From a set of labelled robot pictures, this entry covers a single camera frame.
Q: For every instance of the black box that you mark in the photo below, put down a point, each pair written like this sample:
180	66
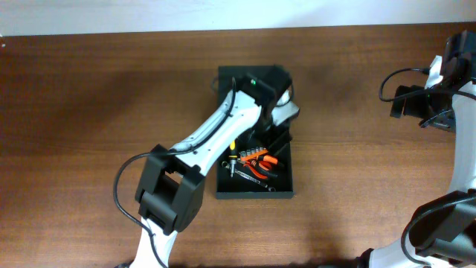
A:
265	85

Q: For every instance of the silver ring wrench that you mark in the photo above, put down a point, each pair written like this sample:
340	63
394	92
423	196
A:
247	177

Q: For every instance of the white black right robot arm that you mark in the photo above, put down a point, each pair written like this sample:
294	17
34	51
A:
441	232

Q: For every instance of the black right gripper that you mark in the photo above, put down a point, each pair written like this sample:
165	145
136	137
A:
410	109

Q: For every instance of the yellow black screwdriver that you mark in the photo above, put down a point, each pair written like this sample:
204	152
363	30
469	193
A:
232	157

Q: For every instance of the red black cutting pliers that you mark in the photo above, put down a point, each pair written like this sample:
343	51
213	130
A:
261	169

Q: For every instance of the orange black long-nose pliers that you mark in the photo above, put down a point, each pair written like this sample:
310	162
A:
265	162

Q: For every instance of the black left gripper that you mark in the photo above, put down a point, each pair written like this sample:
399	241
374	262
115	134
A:
274	140

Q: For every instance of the orange bit holder strip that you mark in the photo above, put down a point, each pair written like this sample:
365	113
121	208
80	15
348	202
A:
252	153

